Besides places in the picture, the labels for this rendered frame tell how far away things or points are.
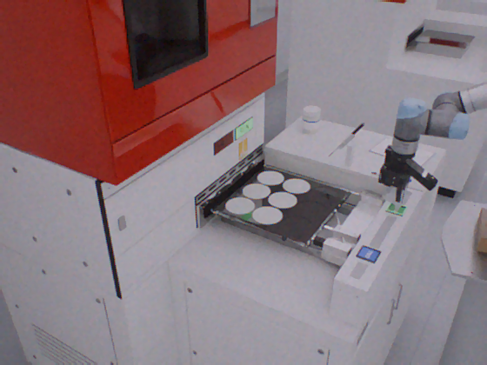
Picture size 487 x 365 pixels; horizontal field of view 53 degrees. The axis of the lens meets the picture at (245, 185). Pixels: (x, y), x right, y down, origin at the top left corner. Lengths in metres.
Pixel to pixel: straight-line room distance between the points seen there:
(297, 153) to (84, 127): 0.93
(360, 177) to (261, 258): 0.48
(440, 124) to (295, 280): 0.62
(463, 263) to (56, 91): 1.30
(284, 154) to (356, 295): 0.75
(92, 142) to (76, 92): 0.12
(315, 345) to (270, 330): 0.15
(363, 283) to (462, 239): 0.58
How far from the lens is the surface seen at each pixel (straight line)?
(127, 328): 1.60
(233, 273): 1.55
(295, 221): 1.63
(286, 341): 1.51
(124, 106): 1.18
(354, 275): 1.37
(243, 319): 1.55
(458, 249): 1.78
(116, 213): 1.34
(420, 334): 2.61
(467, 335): 2.06
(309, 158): 1.87
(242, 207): 1.69
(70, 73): 1.18
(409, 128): 1.47
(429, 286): 2.87
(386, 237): 1.52
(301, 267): 1.58
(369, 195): 1.79
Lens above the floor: 1.86
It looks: 32 degrees down
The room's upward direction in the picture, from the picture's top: straight up
